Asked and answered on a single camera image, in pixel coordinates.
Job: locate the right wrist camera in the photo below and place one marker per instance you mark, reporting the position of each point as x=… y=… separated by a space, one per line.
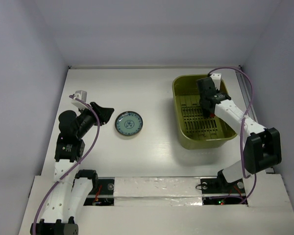
x=216 y=77

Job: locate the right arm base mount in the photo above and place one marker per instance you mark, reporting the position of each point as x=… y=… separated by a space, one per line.
x=217 y=193

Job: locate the silver foil tape strip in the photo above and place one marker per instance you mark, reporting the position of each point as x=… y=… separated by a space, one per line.
x=156 y=191

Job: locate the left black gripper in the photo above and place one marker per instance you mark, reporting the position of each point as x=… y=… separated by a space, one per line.
x=103 y=113

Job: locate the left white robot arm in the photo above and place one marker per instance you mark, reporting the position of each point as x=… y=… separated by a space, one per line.
x=57 y=213

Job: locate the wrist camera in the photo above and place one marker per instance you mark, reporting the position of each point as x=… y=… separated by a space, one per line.
x=78 y=99
x=216 y=77

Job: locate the olive green dish rack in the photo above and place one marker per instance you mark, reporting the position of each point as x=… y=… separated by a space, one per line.
x=194 y=130

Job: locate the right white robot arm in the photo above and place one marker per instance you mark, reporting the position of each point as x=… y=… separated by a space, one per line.
x=229 y=112

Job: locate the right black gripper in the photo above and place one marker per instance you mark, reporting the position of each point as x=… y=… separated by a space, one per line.
x=206 y=104

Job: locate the blue white patterned plate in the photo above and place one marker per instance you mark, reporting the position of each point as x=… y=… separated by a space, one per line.
x=128 y=123

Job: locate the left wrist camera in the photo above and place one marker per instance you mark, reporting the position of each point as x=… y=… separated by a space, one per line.
x=78 y=99

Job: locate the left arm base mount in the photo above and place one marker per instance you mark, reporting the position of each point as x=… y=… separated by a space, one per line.
x=103 y=195

